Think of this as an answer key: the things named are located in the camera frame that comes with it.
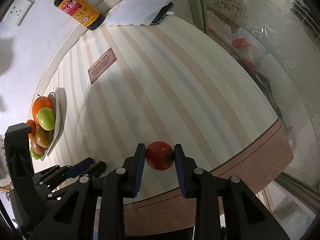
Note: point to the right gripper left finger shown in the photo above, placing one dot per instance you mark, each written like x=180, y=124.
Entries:
x=72, y=215

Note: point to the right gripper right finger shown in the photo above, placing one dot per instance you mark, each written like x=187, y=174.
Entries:
x=224, y=207

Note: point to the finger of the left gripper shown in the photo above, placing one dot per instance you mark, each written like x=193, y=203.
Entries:
x=73, y=171
x=96, y=171

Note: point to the dark red apple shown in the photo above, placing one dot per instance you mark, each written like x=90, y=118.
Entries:
x=43, y=137

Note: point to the cherry tomato with stem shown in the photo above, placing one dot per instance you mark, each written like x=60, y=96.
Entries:
x=159, y=155

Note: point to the small orange tangerine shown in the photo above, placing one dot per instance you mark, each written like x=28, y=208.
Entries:
x=33, y=126

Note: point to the small green lime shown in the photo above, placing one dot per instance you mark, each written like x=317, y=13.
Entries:
x=35, y=155

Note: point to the red striped apple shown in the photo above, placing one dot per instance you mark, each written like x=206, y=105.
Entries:
x=37, y=148

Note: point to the large green apple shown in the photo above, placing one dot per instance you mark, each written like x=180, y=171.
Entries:
x=46, y=118

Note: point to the large orange with stem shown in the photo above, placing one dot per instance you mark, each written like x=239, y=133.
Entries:
x=38, y=104

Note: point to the floral ceramic plate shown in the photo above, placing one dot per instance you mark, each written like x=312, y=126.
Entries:
x=54, y=100

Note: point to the brown label patch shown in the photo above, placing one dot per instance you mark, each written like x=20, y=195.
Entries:
x=102, y=64

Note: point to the striped table mat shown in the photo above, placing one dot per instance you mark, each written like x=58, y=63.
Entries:
x=171, y=83

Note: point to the white folded paper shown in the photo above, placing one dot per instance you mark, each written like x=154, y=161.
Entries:
x=135, y=12

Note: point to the dark sauce bottle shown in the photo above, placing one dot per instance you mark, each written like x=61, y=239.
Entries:
x=81, y=11

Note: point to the black phone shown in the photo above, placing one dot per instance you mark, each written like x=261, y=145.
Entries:
x=162, y=13

